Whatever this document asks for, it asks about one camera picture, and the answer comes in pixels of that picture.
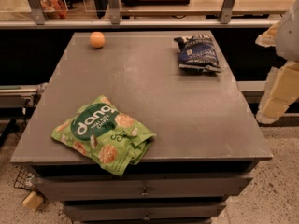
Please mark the yellow sponge block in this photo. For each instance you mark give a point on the yellow sponge block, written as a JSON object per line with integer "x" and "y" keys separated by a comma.
{"x": 32, "y": 201}

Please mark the orange plastic bag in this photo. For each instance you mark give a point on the orange plastic bag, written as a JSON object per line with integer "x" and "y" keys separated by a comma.
{"x": 54, "y": 6}

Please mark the upper drawer knob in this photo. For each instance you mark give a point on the upper drawer knob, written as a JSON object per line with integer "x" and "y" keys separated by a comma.
{"x": 144, "y": 192}

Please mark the green rice chip bag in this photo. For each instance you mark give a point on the green rice chip bag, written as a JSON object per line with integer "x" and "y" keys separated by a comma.
{"x": 100, "y": 132}

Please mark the drawer knob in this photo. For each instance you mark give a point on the drawer knob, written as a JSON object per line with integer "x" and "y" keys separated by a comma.
{"x": 146, "y": 217}
{"x": 144, "y": 192}

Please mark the grey metal shelf frame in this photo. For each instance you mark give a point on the grey metal shelf frame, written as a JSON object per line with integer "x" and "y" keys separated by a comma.
{"x": 114, "y": 14}

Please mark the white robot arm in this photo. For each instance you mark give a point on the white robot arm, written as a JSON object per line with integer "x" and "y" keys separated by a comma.
{"x": 287, "y": 39}

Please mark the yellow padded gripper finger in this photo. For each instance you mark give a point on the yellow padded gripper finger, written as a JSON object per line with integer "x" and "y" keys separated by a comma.
{"x": 280, "y": 91}
{"x": 268, "y": 38}

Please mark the lower drawer knob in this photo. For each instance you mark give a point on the lower drawer knob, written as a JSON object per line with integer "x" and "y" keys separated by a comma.
{"x": 146, "y": 217}

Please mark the orange ball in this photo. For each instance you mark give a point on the orange ball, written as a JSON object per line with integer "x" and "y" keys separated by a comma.
{"x": 97, "y": 40}

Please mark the black wire basket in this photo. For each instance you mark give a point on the black wire basket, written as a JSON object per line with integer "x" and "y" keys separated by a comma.
{"x": 24, "y": 180}

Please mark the blue chip bag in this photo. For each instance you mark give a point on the blue chip bag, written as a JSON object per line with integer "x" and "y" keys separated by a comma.
{"x": 197, "y": 52}

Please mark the grey drawer cabinet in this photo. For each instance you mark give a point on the grey drawer cabinet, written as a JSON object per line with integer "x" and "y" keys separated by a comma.
{"x": 206, "y": 139}

